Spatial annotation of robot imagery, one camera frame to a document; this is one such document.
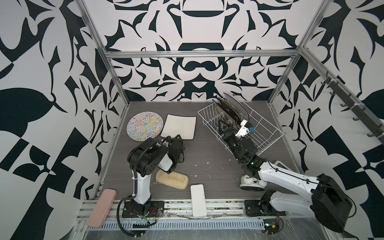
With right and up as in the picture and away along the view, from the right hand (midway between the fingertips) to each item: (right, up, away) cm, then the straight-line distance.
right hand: (221, 122), depth 73 cm
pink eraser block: (-56, -40, -1) cm, 69 cm away
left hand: (-20, -6, +21) cm, 30 cm away
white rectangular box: (-11, -39, -1) cm, 41 cm away
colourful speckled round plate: (-48, -3, +32) cm, 58 cm away
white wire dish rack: (+34, -8, +26) cm, 43 cm away
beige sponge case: (-23, -30, +7) cm, 39 cm away
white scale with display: (+35, -23, +12) cm, 44 cm away
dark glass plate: (+16, +10, +28) cm, 34 cm away
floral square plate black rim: (+8, +4, +32) cm, 33 cm away
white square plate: (-20, -3, +29) cm, 35 cm away
